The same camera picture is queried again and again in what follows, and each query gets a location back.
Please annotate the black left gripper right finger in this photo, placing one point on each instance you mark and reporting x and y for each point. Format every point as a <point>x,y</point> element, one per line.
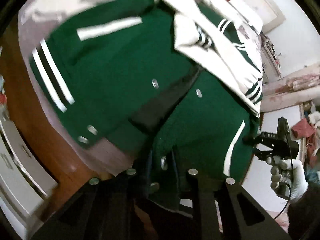
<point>221,207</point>

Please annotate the floral purple white blanket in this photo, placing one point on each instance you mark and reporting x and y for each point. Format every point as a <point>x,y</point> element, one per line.
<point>36,19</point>

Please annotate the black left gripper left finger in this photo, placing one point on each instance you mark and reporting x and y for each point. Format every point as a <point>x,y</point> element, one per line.
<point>105,210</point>

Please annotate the green and cream varsity jacket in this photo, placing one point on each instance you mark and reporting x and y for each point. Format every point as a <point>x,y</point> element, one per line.
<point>177,84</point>

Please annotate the white drawer cabinet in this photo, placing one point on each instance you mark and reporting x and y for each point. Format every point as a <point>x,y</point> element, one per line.
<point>26,187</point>

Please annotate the white gloved right hand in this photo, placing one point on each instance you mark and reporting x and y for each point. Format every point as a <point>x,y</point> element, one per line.
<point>287,178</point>

